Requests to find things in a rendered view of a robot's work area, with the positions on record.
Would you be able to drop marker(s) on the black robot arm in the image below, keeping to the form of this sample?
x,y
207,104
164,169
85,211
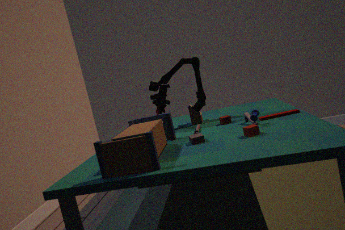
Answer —
x,y
154,86

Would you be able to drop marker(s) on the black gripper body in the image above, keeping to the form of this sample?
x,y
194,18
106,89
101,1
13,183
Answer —
x,y
163,99

